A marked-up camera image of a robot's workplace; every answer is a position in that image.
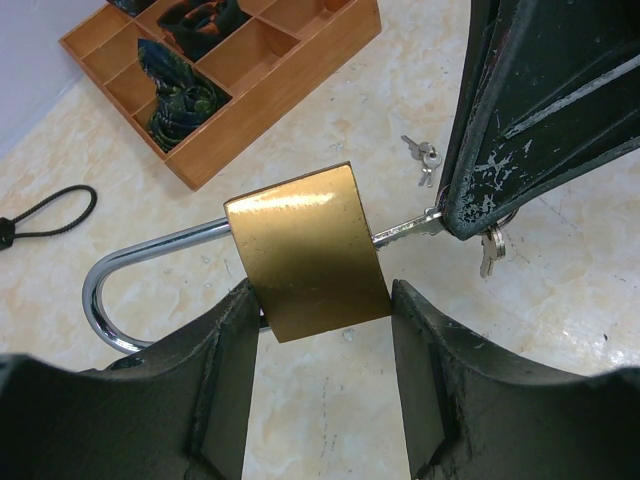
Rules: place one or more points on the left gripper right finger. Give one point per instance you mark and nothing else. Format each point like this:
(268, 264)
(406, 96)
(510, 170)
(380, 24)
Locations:
(472, 409)

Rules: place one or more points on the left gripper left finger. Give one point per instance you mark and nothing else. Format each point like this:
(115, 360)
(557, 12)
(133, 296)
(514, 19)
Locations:
(178, 409)

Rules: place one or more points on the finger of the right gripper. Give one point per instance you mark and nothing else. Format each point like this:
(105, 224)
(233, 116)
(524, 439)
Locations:
(549, 92)

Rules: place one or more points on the silver key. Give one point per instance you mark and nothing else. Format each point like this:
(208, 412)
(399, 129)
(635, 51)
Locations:
(494, 249)
(431, 222)
(427, 155)

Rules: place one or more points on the brass padlock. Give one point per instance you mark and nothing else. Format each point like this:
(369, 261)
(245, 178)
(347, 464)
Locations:
(306, 248)

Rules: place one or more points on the wooden compartment tray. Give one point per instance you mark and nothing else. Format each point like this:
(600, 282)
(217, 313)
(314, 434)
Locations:
(200, 81)

